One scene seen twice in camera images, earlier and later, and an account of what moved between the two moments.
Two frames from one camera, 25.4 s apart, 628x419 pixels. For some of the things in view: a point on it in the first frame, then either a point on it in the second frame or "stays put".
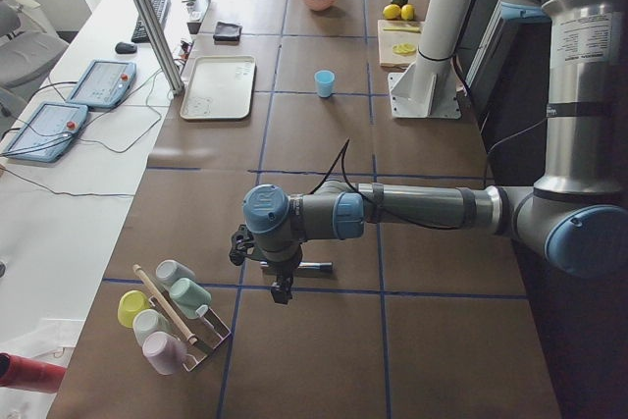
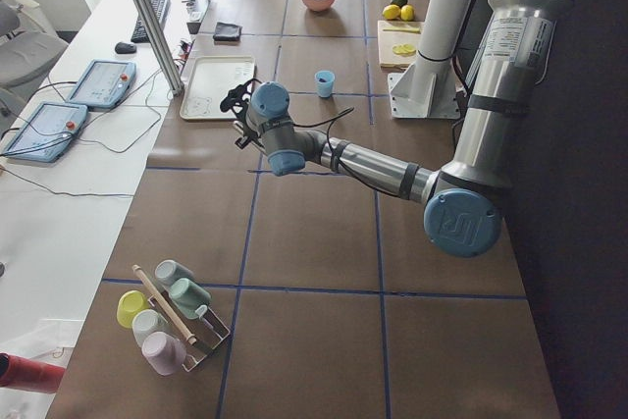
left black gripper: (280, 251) -> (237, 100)
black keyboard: (161, 5) stays put
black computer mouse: (126, 48) stays put
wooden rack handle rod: (189, 338) stays put
